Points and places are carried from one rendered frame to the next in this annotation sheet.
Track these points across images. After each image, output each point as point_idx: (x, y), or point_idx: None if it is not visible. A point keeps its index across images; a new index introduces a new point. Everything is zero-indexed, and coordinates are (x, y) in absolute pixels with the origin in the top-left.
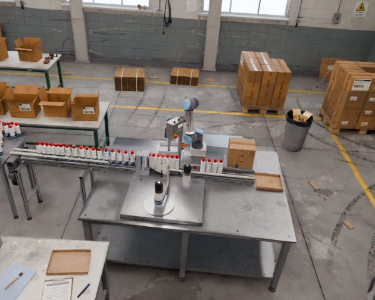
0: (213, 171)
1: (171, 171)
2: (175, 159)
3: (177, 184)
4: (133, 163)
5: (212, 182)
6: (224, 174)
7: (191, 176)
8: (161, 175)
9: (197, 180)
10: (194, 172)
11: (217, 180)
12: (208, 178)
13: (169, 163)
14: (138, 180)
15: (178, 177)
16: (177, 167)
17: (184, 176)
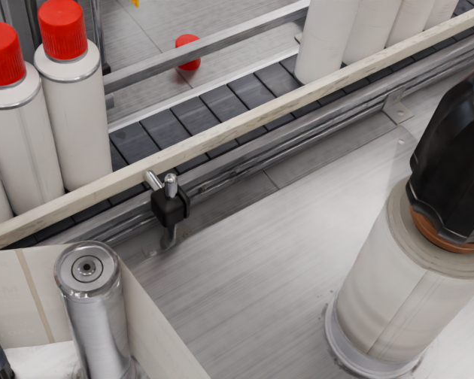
0: (420, 16)
1: (59, 225)
2: (56, 72)
3: (265, 354)
4: None
5: (429, 113)
6: None
7: (264, 156)
8: (4, 378)
9: (369, 178)
10: (281, 109)
11: (438, 80)
12: (388, 96)
13: None
14: None
15: (187, 247)
16: (106, 150)
17: (465, 284)
